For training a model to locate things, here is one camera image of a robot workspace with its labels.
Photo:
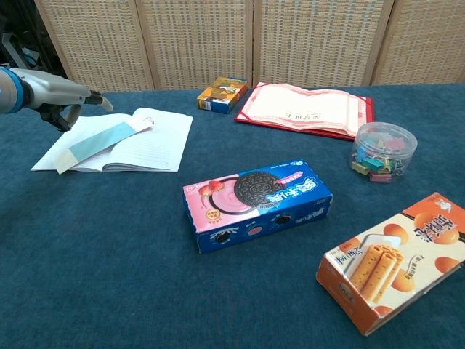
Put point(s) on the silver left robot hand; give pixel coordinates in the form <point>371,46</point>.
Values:
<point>54,89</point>

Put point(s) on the open white notebook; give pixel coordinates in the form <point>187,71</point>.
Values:
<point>152,145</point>

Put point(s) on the blue bookmark with pink tassel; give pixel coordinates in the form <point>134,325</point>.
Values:
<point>98,140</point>

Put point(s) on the small orange blue card box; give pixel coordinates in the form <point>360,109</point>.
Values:
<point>221,94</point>

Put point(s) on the dark blue table cloth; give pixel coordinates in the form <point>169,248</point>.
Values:
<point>145,309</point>

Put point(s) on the orange egg roll snack box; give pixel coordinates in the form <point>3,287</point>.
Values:
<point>392,265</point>

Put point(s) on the blue pink Oreo cookie box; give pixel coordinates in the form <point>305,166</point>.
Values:
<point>254,214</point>

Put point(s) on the red open certificate folder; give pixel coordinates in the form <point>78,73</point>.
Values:
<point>309,107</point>

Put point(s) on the clear tub of binder clips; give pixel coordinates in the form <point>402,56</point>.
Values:
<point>385,149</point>

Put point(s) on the woven wooden folding screen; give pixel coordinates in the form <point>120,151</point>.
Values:
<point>203,43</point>

